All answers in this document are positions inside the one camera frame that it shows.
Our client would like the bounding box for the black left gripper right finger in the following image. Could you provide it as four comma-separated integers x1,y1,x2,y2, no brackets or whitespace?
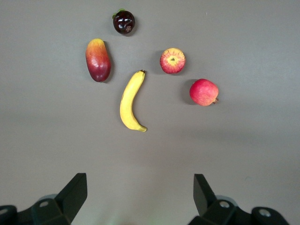
187,173,290,225

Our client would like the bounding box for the dark purple mangosteen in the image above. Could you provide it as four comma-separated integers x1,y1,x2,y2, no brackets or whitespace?
112,8,136,36

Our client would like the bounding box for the yellow banana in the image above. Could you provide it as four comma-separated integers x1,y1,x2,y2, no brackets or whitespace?
120,69,148,133

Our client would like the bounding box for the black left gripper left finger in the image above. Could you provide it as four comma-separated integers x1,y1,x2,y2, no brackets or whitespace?
0,172,88,225

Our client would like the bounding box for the red pomegranate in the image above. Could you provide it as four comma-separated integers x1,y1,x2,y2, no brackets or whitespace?
189,78,220,107

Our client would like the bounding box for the red yellow mango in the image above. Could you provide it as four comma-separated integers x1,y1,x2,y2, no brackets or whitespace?
85,38,112,83
159,47,186,75

